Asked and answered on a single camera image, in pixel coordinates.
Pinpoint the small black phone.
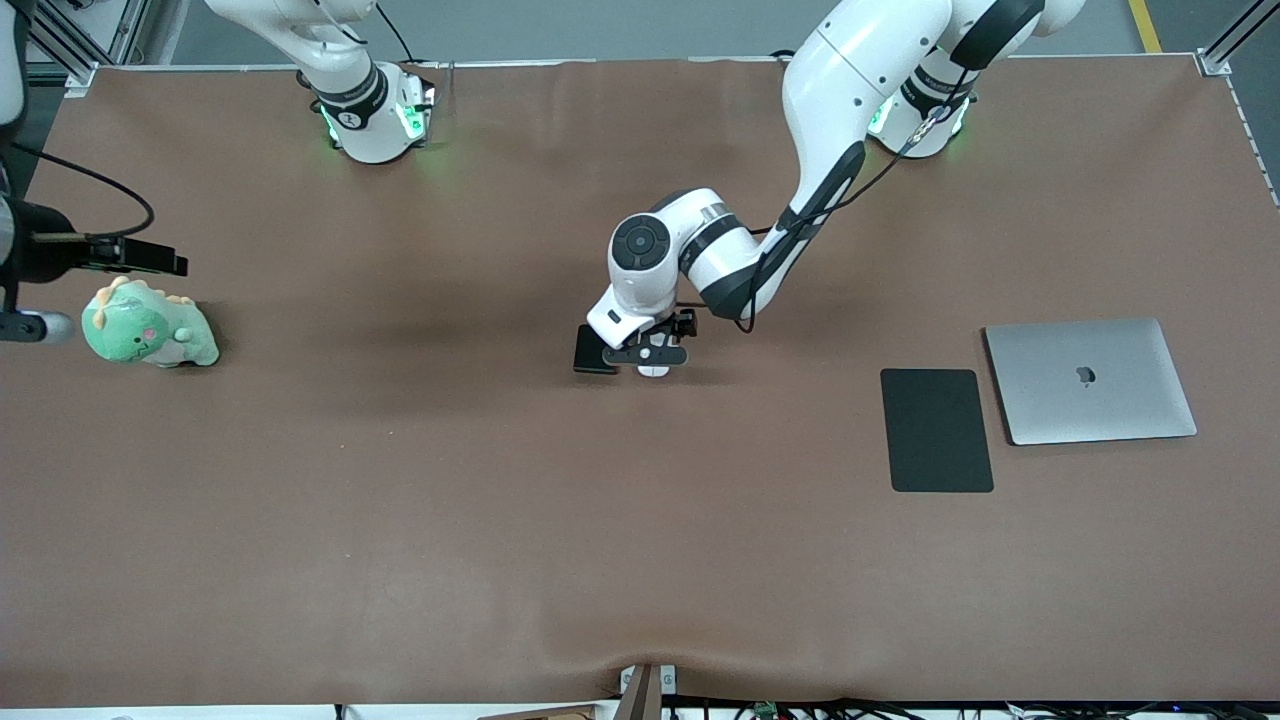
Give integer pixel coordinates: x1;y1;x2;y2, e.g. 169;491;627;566
573;324;622;377

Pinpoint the black mouse pad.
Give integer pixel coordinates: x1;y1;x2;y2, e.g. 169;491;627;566
880;368;995;494

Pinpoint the green dinosaur plush toy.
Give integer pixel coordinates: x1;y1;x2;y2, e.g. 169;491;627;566
82;276;221;369

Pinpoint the brown table cover mat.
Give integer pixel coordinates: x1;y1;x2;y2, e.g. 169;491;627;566
0;55;1280;706

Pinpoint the silver closed laptop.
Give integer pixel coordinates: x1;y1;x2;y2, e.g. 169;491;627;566
983;317;1199;447

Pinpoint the yellow floor tape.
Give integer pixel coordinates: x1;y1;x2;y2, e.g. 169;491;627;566
1128;0;1166;54

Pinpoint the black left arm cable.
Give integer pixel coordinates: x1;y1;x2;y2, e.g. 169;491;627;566
690;60;961;336

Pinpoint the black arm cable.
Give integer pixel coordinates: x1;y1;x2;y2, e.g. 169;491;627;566
5;142;157;243
690;60;961;336

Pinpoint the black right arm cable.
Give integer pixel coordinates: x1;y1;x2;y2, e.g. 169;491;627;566
5;142;157;243

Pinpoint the black right base cable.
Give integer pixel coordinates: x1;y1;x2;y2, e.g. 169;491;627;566
373;0;418;65

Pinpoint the camera post with silver bracket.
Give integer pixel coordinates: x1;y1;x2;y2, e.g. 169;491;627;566
617;662;679;720

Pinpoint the slanted aluminium frame profile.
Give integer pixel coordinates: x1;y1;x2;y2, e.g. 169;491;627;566
1198;0;1280;76

